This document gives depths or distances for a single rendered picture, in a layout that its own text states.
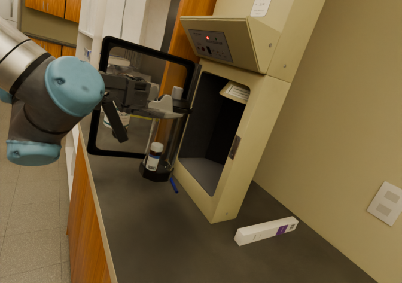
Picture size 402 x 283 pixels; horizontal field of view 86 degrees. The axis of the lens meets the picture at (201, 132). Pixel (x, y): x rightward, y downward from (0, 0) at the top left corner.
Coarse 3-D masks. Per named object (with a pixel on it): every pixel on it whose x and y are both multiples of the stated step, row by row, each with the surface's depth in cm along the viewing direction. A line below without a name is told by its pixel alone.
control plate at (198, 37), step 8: (192, 32) 68; (200, 32) 63; (208, 32) 60; (216, 32) 57; (200, 40) 66; (208, 40) 63; (224, 40) 56; (200, 48) 70; (216, 48) 62; (224, 48) 58; (208, 56) 69; (216, 56) 65; (224, 56) 61
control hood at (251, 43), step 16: (192, 16) 63; (208, 16) 56; (224, 16) 51; (240, 16) 46; (224, 32) 54; (240, 32) 49; (256, 32) 47; (272, 32) 50; (240, 48) 53; (256, 48) 49; (272, 48) 52; (240, 64) 57; (256, 64) 52
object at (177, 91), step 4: (176, 88) 58; (180, 88) 58; (172, 92) 59; (176, 92) 58; (180, 92) 58; (160, 96) 58; (172, 96) 59; (176, 96) 58; (180, 96) 59; (176, 100) 57; (180, 100) 59; (184, 100) 61; (176, 104) 56; (180, 104) 57; (184, 104) 57; (188, 104) 59
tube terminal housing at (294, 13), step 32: (224, 0) 69; (288, 0) 50; (320, 0) 53; (288, 32) 52; (224, 64) 67; (288, 64) 57; (256, 96) 56; (256, 128) 61; (256, 160) 67; (192, 192) 77; (224, 192) 65
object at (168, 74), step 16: (112, 48) 66; (112, 64) 68; (128, 64) 69; (144, 64) 71; (160, 64) 73; (176, 64) 75; (160, 80) 75; (176, 80) 77; (128, 128) 77; (144, 128) 79; (96, 144) 75; (112, 144) 77; (128, 144) 80; (144, 144) 82
